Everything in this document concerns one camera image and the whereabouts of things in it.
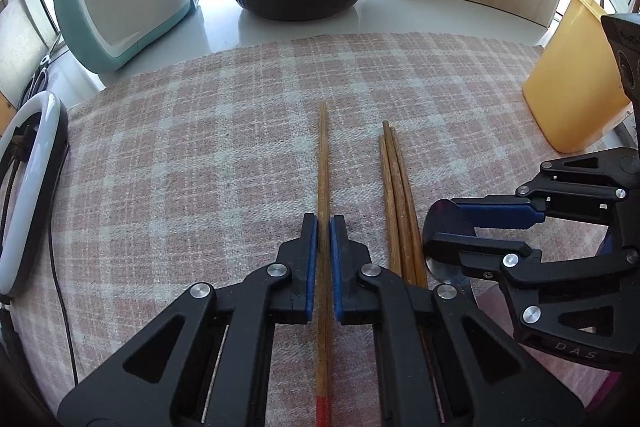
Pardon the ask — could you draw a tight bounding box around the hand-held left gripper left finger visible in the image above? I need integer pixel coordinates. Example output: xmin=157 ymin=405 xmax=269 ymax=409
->
xmin=57 ymin=213 xmax=321 ymax=427

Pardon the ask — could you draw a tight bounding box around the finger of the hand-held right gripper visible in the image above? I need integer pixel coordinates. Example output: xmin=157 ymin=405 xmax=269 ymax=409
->
xmin=452 ymin=147 xmax=640 ymax=229
xmin=425 ymin=232 xmax=640 ymax=365

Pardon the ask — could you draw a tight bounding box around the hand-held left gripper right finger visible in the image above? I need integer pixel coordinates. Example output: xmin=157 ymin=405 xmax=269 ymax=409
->
xmin=328 ymin=214 xmax=586 ymax=427

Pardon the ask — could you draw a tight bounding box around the metal spoon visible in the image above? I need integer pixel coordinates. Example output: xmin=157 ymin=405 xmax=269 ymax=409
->
xmin=421 ymin=199 xmax=477 ymax=287

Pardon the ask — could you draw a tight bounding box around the yellow plastic container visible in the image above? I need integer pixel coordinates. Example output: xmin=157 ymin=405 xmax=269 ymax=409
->
xmin=522 ymin=0 xmax=633 ymax=154

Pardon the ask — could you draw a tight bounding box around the wooden chopstick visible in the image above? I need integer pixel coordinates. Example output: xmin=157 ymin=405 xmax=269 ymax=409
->
xmin=315 ymin=102 xmax=334 ymax=427
xmin=382 ymin=121 xmax=428 ymax=290
xmin=385 ymin=139 xmax=418 ymax=285
xmin=379 ymin=136 xmax=403 ymax=280

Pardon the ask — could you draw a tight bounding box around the pink plaid cloth mat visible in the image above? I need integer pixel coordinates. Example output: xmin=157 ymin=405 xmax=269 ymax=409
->
xmin=10 ymin=32 xmax=616 ymax=427

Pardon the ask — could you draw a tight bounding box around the black ring light cable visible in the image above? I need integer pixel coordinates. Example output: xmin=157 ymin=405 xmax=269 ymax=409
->
xmin=47 ymin=217 xmax=80 ymax=388

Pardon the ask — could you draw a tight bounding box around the white ring light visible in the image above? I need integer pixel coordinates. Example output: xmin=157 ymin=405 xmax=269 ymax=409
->
xmin=0 ymin=91 xmax=70 ymax=298

